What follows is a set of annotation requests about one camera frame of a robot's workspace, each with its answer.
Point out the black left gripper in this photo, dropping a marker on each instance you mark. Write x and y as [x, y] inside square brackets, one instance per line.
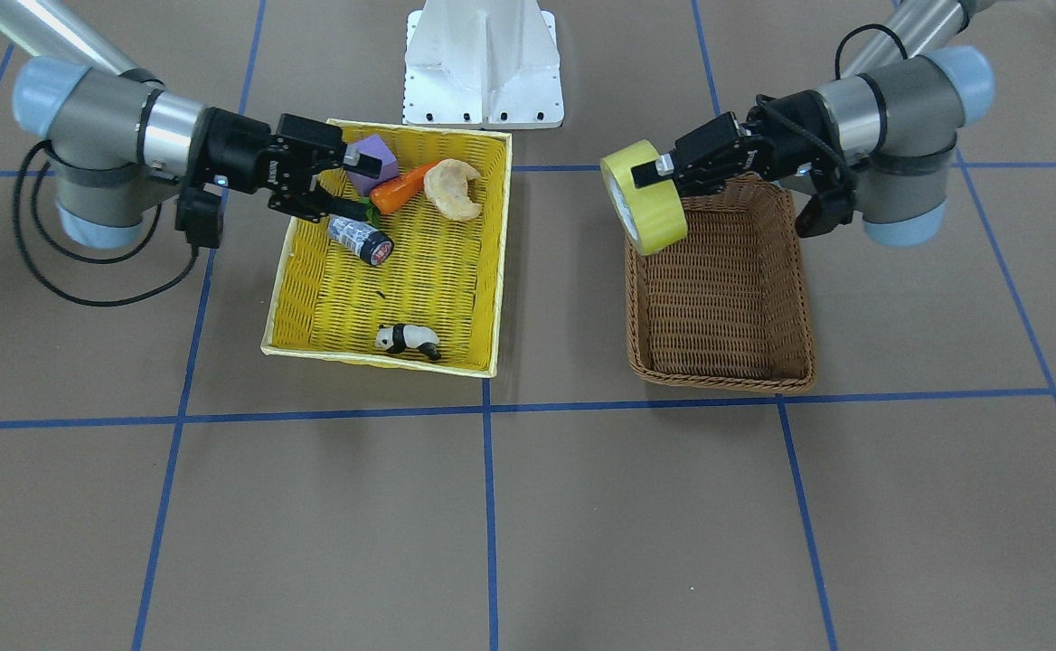
[770, 143]

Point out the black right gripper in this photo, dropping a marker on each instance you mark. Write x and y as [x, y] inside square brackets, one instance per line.
[240, 152]

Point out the yellow tape roll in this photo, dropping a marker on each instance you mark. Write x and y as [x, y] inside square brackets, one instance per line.
[653, 217]

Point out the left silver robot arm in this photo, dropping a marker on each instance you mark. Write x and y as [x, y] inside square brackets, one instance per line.
[876, 140]

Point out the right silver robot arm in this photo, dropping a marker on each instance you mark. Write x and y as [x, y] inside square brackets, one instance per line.
[122, 143]

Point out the brown wicker basket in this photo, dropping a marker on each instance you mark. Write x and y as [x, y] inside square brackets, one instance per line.
[726, 307]

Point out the yellow woven basket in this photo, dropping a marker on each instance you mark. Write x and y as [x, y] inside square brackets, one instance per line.
[446, 275]

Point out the toy carrot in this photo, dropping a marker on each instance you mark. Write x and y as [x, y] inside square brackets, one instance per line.
[388, 197]

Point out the purple foam block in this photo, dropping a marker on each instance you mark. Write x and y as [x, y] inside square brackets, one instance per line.
[377, 164]

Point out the beige cracker toy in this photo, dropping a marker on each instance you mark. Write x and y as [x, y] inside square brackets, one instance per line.
[447, 185]

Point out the panda figurine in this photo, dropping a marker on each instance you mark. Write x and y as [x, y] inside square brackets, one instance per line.
[402, 337]

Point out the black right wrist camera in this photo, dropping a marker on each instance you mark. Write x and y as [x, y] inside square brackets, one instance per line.
[199, 217]

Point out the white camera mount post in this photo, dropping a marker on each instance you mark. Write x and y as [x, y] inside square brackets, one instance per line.
[482, 64]

